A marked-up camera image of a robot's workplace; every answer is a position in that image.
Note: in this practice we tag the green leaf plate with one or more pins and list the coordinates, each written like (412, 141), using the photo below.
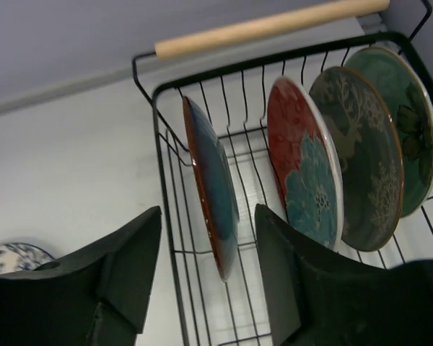
(412, 112)

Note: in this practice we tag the red teal flower plate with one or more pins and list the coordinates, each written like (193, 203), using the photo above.
(305, 161)

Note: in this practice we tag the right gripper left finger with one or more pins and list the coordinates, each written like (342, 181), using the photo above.
(97, 295)

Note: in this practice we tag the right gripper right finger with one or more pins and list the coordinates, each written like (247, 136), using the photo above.
(316, 296)

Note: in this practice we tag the blue white floral plate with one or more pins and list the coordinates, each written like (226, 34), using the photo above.
(18, 256)

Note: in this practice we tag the teal blue plate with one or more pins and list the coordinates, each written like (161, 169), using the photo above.
(215, 186)

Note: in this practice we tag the grey deer snowflake plate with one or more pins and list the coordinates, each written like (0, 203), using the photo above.
(369, 153)

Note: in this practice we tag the black wire dish rack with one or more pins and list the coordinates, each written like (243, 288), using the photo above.
(212, 312)

